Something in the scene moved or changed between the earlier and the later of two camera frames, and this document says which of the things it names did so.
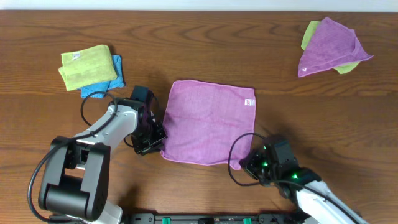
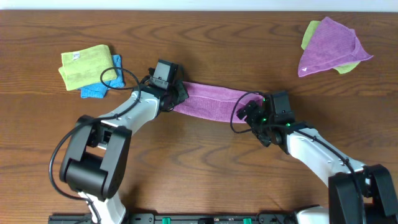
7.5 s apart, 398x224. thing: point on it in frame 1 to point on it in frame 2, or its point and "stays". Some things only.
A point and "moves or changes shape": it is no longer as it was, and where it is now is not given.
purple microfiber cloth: (202, 119) moves or changes shape
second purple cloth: (331, 45) stays
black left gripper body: (154, 137) to (179, 94)
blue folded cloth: (103, 86) stays
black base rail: (214, 218) stays
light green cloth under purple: (310, 27) stays
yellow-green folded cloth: (86, 68) stays
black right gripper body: (259, 167) to (257, 119)
